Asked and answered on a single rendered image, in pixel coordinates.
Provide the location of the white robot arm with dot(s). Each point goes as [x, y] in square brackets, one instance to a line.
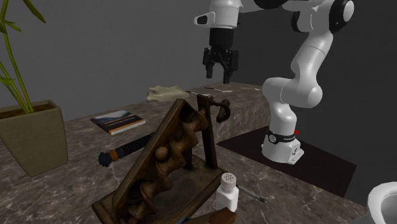
[305, 86]

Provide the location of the white toilet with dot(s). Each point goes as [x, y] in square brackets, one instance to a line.
[383, 203]

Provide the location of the book with orange edge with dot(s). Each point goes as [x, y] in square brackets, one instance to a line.
[118, 122]

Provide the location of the grey pen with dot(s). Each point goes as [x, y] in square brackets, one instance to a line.
[252, 194]

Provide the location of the thin white black-tipped stick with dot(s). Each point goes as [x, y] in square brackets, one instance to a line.
[218, 90]
[198, 92]

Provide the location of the beige crumpled cloth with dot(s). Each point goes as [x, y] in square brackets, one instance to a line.
[166, 93]

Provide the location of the brown wooden screw model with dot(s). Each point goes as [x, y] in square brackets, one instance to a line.
[161, 161]

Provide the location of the brown wooden object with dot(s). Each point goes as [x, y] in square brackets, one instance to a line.
[217, 217]

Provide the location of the white shaker bottle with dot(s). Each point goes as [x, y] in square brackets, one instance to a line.
[227, 195]

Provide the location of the dark robot stand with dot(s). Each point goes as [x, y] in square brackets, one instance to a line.
[322, 167]

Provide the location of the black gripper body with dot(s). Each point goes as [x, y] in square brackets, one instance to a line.
[221, 38]

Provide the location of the bamboo plant in olive pot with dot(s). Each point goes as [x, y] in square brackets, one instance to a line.
[34, 139]

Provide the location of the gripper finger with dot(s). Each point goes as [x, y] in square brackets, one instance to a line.
[210, 70]
[227, 76]

